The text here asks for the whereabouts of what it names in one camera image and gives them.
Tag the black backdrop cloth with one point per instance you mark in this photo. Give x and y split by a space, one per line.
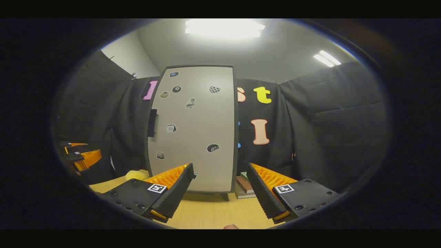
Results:
327 131

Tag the yellow sponge ball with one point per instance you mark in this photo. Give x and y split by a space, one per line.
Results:
136 175

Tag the grey book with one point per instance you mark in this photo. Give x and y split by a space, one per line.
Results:
243 196

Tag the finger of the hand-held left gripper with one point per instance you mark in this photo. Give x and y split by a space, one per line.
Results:
77 148
90 158

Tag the twin strip ceiling light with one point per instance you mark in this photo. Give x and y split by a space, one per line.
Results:
327 58

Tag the large ceiling light panel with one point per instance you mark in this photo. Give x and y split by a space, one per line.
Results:
224 28

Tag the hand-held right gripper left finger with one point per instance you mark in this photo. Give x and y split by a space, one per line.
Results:
175 196

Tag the beige cabinet door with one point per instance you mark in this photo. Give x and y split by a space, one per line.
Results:
196 131

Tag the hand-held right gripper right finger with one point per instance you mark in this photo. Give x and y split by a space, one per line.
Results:
263 196

